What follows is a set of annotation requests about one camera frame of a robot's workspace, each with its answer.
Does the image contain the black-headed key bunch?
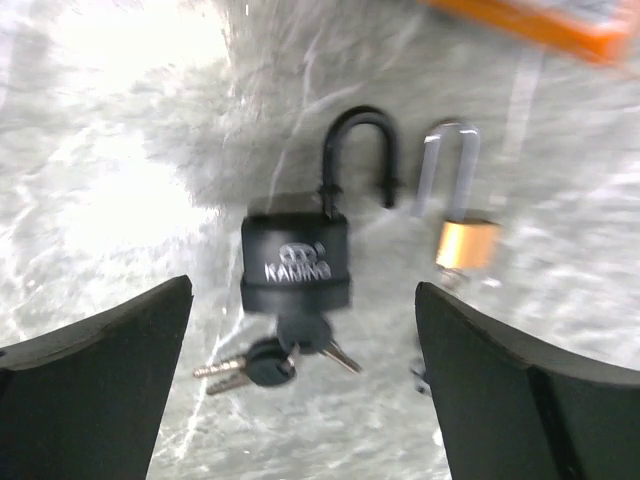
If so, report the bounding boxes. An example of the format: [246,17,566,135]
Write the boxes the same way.
[408,267,501,396]

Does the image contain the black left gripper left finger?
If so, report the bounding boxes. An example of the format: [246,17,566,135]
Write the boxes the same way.
[1,275,193,479]

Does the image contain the brass padlock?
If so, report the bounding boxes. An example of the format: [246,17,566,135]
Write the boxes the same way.
[413,118,500,271]

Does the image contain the orange snack bag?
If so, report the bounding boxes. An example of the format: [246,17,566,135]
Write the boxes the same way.
[426,0,639,67]

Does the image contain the black Kaijing padlock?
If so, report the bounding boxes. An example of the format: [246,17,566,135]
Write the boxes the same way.
[240,105,400,317]

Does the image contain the black-headed keys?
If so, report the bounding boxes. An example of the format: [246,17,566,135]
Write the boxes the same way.
[193,314,362,396]

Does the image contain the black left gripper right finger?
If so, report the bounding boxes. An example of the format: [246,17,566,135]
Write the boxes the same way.
[413,280,640,480]

